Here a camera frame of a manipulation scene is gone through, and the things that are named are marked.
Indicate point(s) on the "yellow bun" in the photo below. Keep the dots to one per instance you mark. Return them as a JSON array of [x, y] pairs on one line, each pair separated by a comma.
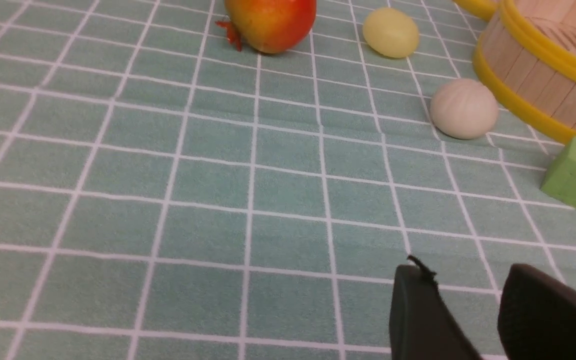
[[391, 33]]

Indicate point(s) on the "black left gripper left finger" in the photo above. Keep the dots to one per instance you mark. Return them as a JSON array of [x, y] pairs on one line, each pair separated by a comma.
[[421, 327]]

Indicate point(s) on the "white bun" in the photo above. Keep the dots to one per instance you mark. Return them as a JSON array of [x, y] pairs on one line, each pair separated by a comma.
[[464, 109]]

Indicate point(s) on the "green checkered tablecloth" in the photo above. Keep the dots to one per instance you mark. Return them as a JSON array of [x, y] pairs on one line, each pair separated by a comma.
[[166, 197]]

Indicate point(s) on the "bamboo steamer tray yellow rim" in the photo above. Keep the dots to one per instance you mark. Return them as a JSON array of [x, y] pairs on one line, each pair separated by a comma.
[[527, 57]]

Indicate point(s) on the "bamboo steamer lid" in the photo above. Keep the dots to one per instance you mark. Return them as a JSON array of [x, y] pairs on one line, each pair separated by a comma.
[[482, 9]]

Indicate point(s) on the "red pomegranate toy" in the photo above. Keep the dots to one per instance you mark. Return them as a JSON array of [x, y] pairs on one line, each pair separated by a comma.
[[268, 26]]

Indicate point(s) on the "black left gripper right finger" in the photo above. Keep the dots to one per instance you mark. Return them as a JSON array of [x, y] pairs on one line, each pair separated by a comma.
[[537, 316]]

